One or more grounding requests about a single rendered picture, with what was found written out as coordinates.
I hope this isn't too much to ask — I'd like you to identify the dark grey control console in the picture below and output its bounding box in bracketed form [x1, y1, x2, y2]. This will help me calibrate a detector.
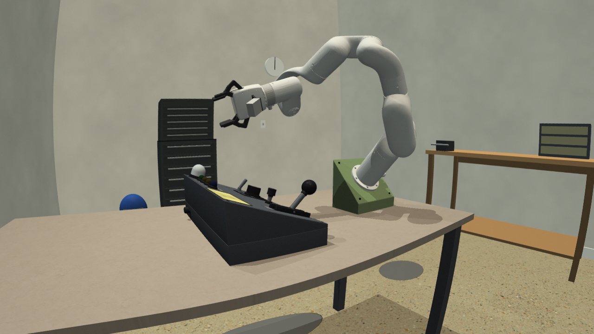
[184, 164, 328, 266]

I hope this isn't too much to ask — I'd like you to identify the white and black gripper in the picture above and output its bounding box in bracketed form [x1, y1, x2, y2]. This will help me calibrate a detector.
[212, 80, 268, 128]

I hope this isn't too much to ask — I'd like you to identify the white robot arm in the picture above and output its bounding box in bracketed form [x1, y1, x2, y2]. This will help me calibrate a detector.
[261, 36, 416, 191]

